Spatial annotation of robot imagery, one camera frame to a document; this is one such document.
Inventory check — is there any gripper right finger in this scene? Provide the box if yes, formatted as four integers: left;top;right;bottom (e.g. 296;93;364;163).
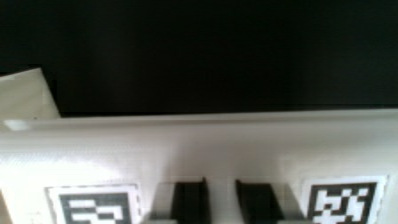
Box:
234;179;294;224

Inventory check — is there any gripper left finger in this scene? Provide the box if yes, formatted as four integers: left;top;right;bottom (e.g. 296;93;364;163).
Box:
149;176;212;224

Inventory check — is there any white cabinet door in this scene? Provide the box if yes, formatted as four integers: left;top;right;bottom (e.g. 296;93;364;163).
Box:
0;109;398;224

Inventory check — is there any white cabinet body box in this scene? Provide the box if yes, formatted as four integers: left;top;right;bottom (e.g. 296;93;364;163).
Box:
0;68;60;120

